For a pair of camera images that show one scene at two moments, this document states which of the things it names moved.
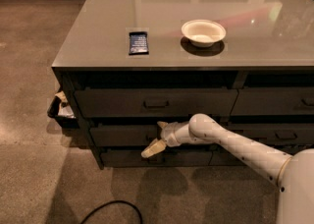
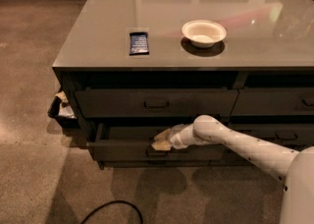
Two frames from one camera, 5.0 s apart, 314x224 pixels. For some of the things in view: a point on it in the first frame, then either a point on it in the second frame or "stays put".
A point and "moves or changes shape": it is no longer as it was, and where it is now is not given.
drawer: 274,101 stays put
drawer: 134,136 moves or changes shape
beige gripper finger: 163,124 → 163,136
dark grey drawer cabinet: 140,48 stays put
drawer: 160,102 stays put
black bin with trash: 61,110 stays put
